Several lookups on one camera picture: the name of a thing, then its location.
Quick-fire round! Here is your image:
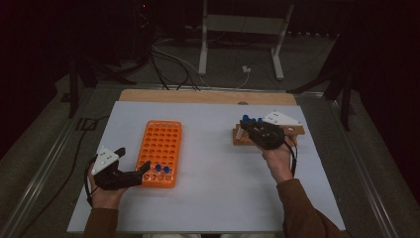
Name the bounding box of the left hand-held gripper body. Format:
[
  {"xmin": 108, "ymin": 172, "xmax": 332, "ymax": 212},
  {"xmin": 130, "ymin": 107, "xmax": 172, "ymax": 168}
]
[{"xmin": 90, "ymin": 146, "xmax": 146, "ymax": 191}]

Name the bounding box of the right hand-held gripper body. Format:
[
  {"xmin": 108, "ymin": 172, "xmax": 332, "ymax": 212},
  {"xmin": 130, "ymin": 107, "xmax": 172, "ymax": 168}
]
[{"xmin": 249, "ymin": 110, "xmax": 303, "ymax": 151}]

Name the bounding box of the wooden tube rack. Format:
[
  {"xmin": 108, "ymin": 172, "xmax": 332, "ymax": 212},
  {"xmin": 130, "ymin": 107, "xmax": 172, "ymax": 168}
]
[{"xmin": 232, "ymin": 122, "xmax": 306, "ymax": 148}]

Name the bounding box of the orange plastic tube rack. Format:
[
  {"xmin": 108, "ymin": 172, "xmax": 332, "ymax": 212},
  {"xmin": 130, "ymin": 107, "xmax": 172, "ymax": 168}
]
[{"xmin": 133, "ymin": 119, "xmax": 183, "ymax": 189}]

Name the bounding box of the person's left hand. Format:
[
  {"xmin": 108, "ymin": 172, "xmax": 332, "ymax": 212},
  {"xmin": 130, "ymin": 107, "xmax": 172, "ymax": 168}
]
[{"xmin": 87, "ymin": 172, "xmax": 129, "ymax": 210}]

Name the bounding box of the person's right hand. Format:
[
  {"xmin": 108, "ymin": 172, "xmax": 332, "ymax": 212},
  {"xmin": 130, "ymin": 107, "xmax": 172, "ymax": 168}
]
[{"xmin": 261, "ymin": 136, "xmax": 298, "ymax": 184}]

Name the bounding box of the white board sheet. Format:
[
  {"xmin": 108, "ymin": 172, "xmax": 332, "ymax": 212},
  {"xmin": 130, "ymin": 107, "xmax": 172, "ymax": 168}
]
[{"xmin": 66, "ymin": 100, "xmax": 347, "ymax": 234}]

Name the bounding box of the black tripod stand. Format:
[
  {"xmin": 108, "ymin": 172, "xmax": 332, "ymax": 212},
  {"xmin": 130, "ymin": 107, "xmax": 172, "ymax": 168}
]
[
  {"xmin": 285, "ymin": 33, "xmax": 357, "ymax": 132},
  {"xmin": 66, "ymin": 54, "xmax": 138, "ymax": 119}
]

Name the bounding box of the dark equipment stand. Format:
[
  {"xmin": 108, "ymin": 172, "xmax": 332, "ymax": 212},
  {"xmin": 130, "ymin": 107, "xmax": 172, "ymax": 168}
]
[{"xmin": 130, "ymin": 0, "xmax": 158, "ymax": 67}]

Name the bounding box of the left hand-held gripper cable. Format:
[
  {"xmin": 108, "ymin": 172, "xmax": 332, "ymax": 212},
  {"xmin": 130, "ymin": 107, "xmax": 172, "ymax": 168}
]
[{"xmin": 83, "ymin": 157, "xmax": 101, "ymax": 208}]

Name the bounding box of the hand-held gripper cable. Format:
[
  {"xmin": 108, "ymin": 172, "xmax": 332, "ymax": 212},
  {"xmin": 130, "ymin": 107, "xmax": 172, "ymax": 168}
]
[
  {"xmin": 83, "ymin": 157, "xmax": 101, "ymax": 208},
  {"xmin": 282, "ymin": 139, "xmax": 298, "ymax": 179}
]

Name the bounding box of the right hand-held gripper cable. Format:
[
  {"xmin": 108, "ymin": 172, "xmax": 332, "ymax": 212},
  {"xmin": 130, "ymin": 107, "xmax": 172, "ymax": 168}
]
[{"xmin": 282, "ymin": 139, "xmax": 298, "ymax": 179}]

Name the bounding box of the black floor cable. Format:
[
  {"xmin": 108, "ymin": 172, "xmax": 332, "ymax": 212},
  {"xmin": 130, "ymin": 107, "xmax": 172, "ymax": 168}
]
[{"xmin": 18, "ymin": 114, "xmax": 112, "ymax": 238}]

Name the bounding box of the metal floor rail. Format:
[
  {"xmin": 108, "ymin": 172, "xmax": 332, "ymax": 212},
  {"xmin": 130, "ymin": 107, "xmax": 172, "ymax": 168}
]
[
  {"xmin": 325, "ymin": 98, "xmax": 401, "ymax": 238},
  {"xmin": 0, "ymin": 84, "xmax": 97, "ymax": 238}
]

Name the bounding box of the white cable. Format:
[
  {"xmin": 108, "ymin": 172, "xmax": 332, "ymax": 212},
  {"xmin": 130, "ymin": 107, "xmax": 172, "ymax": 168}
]
[{"xmin": 152, "ymin": 44, "xmax": 251, "ymax": 90}]

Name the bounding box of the black cable bundle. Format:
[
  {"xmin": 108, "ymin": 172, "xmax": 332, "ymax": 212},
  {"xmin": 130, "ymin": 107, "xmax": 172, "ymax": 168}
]
[{"xmin": 149, "ymin": 49, "xmax": 201, "ymax": 92}]

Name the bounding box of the grey metal frame stand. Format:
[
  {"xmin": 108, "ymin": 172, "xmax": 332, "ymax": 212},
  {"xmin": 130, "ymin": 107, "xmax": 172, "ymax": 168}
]
[{"xmin": 197, "ymin": 0, "xmax": 295, "ymax": 81}]

